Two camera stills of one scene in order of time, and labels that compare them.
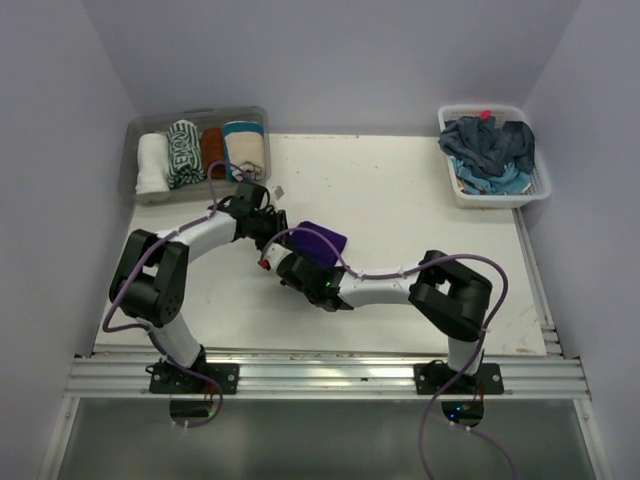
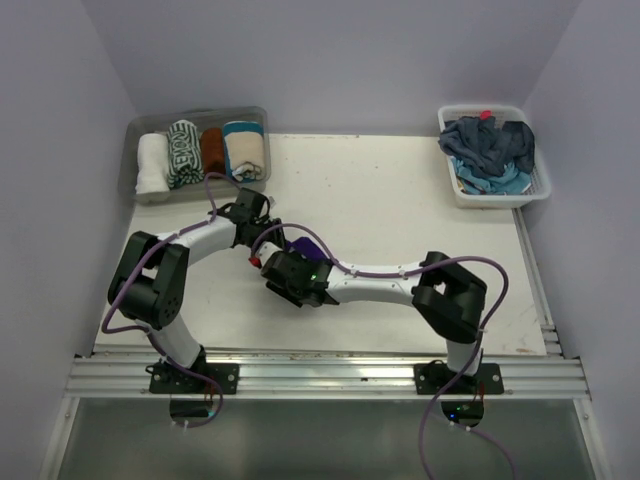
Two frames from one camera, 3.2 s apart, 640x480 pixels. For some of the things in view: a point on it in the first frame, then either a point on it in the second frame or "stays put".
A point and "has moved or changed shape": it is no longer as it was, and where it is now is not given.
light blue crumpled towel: (508, 182) stays put
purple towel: (313, 244) has moved or changed shape
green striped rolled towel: (185, 161) stays put
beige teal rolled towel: (244, 150) stays put
